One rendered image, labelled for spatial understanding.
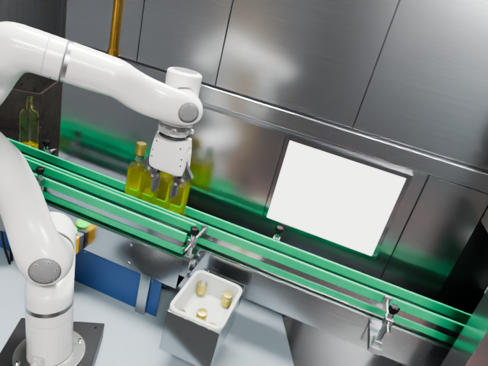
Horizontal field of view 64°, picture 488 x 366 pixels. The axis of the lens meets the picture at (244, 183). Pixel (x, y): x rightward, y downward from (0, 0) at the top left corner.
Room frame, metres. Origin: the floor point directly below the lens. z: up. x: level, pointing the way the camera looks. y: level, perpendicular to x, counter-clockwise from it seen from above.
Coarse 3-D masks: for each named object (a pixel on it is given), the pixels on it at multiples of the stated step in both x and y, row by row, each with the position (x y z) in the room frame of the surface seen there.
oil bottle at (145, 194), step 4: (144, 168) 1.27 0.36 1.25; (144, 172) 1.26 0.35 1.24; (148, 172) 1.26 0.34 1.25; (144, 176) 1.26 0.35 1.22; (148, 176) 1.25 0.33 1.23; (144, 180) 1.26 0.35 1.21; (148, 180) 1.25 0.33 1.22; (140, 184) 1.26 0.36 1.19; (144, 184) 1.26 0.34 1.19; (148, 184) 1.25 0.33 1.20; (140, 188) 1.26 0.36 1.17; (144, 188) 1.26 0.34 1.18; (148, 188) 1.25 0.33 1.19; (140, 192) 1.26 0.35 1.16; (144, 192) 1.26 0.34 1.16; (148, 192) 1.25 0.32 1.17; (152, 192) 1.25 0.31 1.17; (140, 196) 1.26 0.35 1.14; (144, 196) 1.25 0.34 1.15; (148, 196) 1.25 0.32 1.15; (152, 196) 1.25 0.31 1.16; (148, 200) 1.25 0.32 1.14
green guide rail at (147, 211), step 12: (48, 168) 1.30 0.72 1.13; (60, 180) 1.29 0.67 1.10; (72, 180) 1.28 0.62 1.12; (84, 192) 1.27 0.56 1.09; (96, 192) 1.26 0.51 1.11; (108, 192) 1.25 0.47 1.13; (120, 204) 1.24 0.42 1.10; (132, 204) 1.23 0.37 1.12; (144, 204) 1.22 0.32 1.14; (156, 216) 1.20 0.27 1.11; (168, 216) 1.19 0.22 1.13; (180, 228) 1.19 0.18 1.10
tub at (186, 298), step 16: (192, 288) 1.05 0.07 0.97; (208, 288) 1.08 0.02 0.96; (224, 288) 1.08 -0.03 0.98; (240, 288) 1.06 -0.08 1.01; (176, 304) 0.94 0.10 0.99; (192, 304) 1.01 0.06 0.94; (208, 304) 1.03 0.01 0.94; (192, 320) 0.88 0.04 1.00; (208, 320) 0.96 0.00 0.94; (224, 320) 0.90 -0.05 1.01
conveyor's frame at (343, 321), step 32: (96, 224) 1.15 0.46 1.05; (128, 256) 1.12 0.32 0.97; (160, 256) 1.10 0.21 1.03; (224, 256) 1.16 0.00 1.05; (256, 288) 1.12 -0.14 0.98; (288, 288) 1.10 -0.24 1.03; (320, 320) 1.07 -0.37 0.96; (352, 320) 1.05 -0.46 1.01; (384, 352) 1.02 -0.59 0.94; (416, 352) 1.01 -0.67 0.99; (448, 352) 0.99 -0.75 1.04
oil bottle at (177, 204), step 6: (180, 186) 1.23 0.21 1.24; (186, 186) 1.24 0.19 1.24; (180, 192) 1.22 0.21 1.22; (186, 192) 1.25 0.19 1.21; (168, 198) 1.23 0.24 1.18; (174, 198) 1.23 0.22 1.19; (180, 198) 1.22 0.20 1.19; (186, 198) 1.26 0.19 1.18; (168, 204) 1.23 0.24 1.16; (174, 204) 1.23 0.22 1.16; (180, 204) 1.22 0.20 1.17; (186, 204) 1.27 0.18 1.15; (168, 210) 1.23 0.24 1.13; (174, 210) 1.23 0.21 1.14; (180, 210) 1.23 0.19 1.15
